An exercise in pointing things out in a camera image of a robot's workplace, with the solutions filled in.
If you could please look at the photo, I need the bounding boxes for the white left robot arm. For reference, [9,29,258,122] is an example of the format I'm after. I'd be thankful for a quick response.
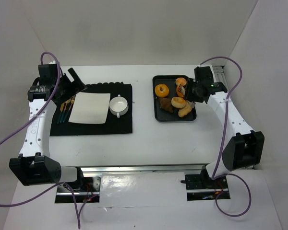
[9,64,86,186]

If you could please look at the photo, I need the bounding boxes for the aluminium front rail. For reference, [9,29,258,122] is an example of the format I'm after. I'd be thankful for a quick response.
[81,164,204,173]

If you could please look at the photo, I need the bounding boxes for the gold knife green handle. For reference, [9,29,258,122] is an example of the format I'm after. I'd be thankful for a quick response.
[57,103,65,124]

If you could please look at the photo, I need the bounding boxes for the gold fork green handle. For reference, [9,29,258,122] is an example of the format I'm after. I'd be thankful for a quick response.
[61,96,75,123]

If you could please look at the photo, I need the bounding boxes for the orange ring donut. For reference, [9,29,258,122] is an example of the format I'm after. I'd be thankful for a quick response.
[155,84,169,98]

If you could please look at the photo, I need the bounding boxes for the metal serving tongs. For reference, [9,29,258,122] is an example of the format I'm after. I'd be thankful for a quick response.
[178,85,195,109]

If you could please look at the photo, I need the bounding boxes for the aluminium side rail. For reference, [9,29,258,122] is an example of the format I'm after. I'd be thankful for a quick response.
[212,66,229,90]

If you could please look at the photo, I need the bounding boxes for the pale glazed ring donut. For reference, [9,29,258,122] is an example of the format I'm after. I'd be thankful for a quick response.
[171,97,186,109]

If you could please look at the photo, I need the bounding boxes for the black scalloped placemat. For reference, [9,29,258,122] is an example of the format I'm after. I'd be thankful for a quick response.
[50,82,132,137]

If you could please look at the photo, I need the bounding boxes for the white square plate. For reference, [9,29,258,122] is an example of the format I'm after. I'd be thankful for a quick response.
[68,92,110,124]

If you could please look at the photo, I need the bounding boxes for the gold spoon green handle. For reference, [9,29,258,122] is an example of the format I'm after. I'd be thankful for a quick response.
[60,99,71,122]

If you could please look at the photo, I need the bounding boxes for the brown croissant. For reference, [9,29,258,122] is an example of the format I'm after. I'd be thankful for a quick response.
[158,97,173,113]

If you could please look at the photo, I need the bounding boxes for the pale small round bun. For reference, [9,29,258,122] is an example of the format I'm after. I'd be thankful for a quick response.
[175,77,187,87]

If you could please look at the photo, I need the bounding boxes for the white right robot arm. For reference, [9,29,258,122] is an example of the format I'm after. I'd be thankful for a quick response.
[184,66,264,188]

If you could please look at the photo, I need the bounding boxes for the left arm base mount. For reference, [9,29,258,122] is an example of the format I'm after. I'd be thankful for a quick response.
[55,174,101,204]

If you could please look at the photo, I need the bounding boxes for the white two-handled soup bowl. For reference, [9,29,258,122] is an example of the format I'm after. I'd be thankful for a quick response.
[109,94,129,118]

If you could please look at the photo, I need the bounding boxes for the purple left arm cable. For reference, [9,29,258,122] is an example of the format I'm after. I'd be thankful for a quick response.
[0,52,89,230]

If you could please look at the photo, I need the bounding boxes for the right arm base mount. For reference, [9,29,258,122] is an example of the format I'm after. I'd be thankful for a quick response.
[180,172,230,201]

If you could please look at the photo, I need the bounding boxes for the orange round bun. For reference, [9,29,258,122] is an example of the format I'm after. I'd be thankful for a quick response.
[176,85,185,98]

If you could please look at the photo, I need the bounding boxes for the pale oblong bread roll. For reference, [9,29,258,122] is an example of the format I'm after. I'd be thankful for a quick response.
[178,102,192,117]

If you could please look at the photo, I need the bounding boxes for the black baking tray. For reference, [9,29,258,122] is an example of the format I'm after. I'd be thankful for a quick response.
[152,75,197,123]

